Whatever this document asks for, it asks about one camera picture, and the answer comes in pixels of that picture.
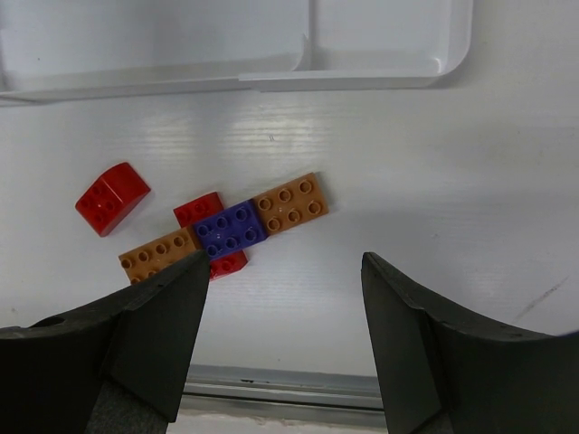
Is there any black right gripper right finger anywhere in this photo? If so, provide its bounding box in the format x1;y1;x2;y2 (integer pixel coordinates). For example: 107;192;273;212
361;252;578;433

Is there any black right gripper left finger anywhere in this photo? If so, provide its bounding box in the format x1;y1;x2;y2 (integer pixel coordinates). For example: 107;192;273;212
1;252;210;433

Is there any orange lego plate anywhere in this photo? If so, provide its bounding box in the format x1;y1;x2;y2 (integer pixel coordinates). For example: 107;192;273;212
119;227;203;285
252;173;329;236

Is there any small red sloped lego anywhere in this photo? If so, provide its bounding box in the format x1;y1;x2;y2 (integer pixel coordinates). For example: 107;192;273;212
173;192;248;281

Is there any purple lego plate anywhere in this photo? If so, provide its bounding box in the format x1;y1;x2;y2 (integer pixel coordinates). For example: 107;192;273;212
195;200;268;258

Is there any red curved lego brick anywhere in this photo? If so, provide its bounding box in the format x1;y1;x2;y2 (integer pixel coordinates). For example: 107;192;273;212
75;162;151;237

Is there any white compartment tray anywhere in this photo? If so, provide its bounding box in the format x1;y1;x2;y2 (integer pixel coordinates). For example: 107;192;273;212
1;1;474;105

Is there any aluminium front rail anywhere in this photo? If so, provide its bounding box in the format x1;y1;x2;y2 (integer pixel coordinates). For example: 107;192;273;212
179;364;386;430

